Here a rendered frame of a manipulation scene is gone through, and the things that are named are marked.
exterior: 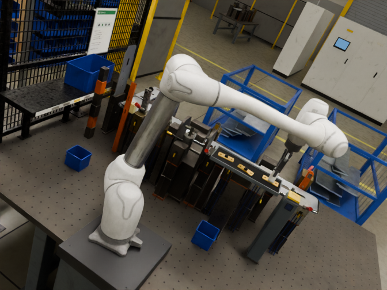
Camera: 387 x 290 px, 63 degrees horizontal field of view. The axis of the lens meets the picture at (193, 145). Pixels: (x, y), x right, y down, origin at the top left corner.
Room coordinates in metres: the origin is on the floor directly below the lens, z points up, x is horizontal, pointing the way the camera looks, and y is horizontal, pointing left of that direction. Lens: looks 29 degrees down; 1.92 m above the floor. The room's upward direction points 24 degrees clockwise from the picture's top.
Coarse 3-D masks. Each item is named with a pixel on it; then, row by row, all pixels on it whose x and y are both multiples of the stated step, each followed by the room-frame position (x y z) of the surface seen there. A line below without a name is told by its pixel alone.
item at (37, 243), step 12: (36, 228) 1.02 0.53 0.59; (36, 240) 1.01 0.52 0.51; (48, 240) 1.01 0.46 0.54; (36, 252) 1.01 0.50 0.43; (48, 252) 1.03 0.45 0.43; (36, 264) 1.01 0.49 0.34; (48, 264) 1.05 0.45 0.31; (36, 276) 1.00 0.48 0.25; (24, 288) 1.05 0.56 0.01; (36, 288) 1.00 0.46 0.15; (48, 288) 1.11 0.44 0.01
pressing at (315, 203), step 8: (120, 104) 1.76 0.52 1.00; (176, 120) 1.88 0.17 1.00; (200, 144) 1.72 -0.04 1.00; (216, 144) 1.80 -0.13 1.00; (232, 152) 1.78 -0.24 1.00; (248, 160) 1.78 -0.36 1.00; (288, 184) 1.70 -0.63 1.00; (280, 192) 1.57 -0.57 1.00; (288, 192) 1.61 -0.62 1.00; (296, 192) 1.66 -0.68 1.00; (304, 192) 1.69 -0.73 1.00; (312, 200) 1.64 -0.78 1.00
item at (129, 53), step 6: (132, 48) 1.91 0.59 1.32; (126, 54) 1.85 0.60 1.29; (132, 54) 1.93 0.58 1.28; (126, 60) 1.87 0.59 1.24; (132, 60) 1.95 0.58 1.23; (126, 66) 1.89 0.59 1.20; (120, 72) 1.84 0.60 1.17; (126, 72) 1.91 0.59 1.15; (120, 78) 1.86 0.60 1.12; (126, 78) 1.94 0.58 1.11; (120, 84) 1.88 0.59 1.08; (126, 84) 1.95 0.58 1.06; (120, 90) 1.90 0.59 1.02
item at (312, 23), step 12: (312, 12) 9.38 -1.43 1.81; (324, 12) 9.46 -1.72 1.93; (300, 24) 9.42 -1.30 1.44; (312, 24) 9.34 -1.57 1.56; (324, 24) 10.70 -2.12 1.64; (300, 36) 9.38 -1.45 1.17; (312, 36) 9.69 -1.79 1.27; (288, 48) 9.42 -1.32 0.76; (300, 48) 9.33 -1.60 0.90; (312, 48) 11.05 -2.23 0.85; (276, 60) 9.47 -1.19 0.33; (288, 60) 9.37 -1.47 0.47; (300, 60) 9.94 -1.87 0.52; (276, 72) 9.42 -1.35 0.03; (288, 72) 9.32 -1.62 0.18
